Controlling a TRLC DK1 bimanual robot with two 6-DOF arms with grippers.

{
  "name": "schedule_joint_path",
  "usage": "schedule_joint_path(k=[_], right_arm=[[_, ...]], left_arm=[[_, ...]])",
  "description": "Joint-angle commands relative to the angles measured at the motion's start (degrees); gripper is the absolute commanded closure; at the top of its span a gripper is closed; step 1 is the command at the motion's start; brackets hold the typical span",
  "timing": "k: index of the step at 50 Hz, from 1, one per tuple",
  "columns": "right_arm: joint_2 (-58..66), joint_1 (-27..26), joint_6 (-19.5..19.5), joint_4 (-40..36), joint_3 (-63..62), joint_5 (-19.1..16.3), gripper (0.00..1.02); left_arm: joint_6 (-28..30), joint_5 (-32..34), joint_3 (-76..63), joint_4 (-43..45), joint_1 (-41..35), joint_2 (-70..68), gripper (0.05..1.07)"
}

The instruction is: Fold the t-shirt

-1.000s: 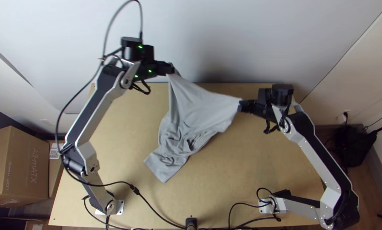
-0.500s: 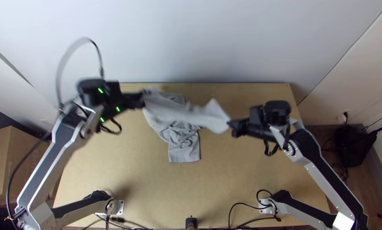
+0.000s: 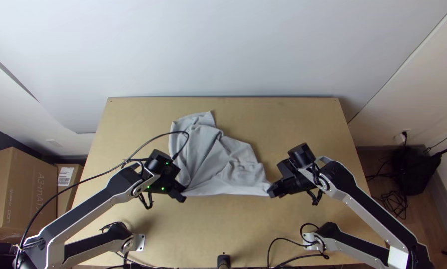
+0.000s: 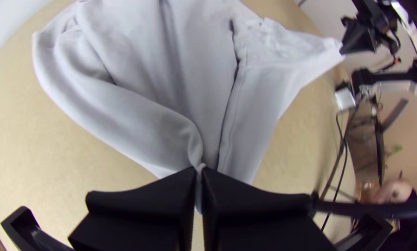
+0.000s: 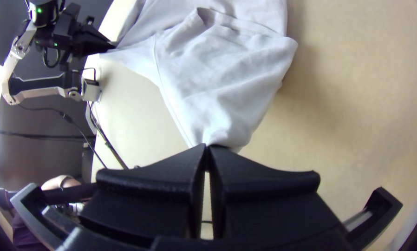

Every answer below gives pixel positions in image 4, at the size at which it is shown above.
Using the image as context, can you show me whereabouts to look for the black cable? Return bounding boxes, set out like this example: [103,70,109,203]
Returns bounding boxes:
[319,104,351,233]

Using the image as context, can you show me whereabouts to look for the grey t-shirt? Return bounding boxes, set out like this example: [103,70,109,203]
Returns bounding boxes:
[31,0,345,214]

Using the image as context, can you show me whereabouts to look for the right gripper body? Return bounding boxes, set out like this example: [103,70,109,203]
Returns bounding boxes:
[339,15,377,55]

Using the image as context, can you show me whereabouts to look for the person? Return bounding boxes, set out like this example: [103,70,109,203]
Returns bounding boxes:
[370,178,417,206]

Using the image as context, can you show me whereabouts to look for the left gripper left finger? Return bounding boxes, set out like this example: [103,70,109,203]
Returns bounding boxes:
[68,166,198,251]

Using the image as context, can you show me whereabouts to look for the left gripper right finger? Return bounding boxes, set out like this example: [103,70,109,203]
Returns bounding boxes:
[201,167,335,251]

